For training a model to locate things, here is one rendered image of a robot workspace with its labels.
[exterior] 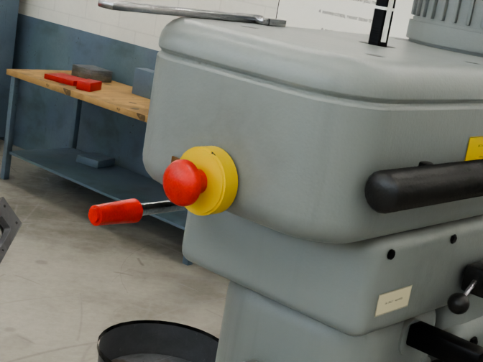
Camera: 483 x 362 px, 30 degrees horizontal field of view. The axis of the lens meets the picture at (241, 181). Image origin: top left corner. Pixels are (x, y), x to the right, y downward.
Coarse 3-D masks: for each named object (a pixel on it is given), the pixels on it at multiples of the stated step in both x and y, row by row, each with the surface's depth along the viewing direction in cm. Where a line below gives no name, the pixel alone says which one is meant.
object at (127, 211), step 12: (108, 204) 84; (120, 204) 85; (132, 204) 86; (144, 204) 88; (156, 204) 89; (168, 204) 90; (96, 216) 83; (108, 216) 84; (120, 216) 85; (132, 216) 86
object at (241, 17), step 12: (108, 0) 78; (144, 12) 81; (156, 12) 82; (168, 12) 83; (180, 12) 84; (192, 12) 85; (204, 12) 87; (216, 12) 88; (228, 12) 91; (264, 24) 93; (276, 24) 94
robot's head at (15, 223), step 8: (0, 200) 88; (0, 208) 88; (8, 208) 89; (0, 216) 87; (8, 216) 89; (16, 216) 90; (0, 224) 90; (8, 224) 88; (16, 224) 89; (0, 232) 89; (8, 232) 88; (16, 232) 89; (0, 240) 88; (8, 240) 88; (0, 248) 86; (8, 248) 87; (0, 256) 86
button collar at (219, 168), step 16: (192, 160) 78; (208, 160) 77; (224, 160) 77; (208, 176) 77; (224, 176) 76; (208, 192) 77; (224, 192) 76; (192, 208) 79; (208, 208) 77; (224, 208) 78
